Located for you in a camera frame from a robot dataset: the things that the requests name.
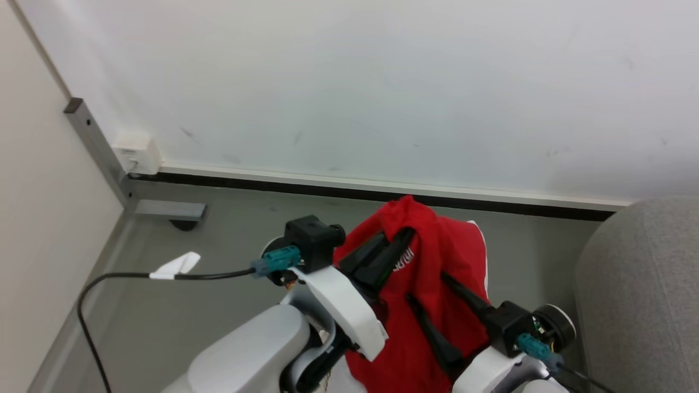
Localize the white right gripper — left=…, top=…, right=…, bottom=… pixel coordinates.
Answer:
left=406, top=272, right=526, bottom=393

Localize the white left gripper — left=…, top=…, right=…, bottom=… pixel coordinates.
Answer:
left=292, top=227, right=417, bottom=362

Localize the red garment with white print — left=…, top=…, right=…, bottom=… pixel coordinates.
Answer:
left=333, top=195, right=490, bottom=393

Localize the white and black baseboard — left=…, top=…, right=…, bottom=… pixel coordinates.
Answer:
left=128, top=163, right=635, bottom=222

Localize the grey fabric sofa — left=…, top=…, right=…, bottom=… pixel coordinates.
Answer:
left=574, top=196, right=699, bottom=393

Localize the white paper cable tag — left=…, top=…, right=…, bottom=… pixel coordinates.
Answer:
left=149, top=251, right=202, bottom=281

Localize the white wall socket box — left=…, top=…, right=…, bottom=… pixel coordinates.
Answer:
left=111, top=133, right=163, bottom=176

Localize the grey metal frame post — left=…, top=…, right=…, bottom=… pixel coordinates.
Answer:
left=63, top=97, right=208, bottom=222

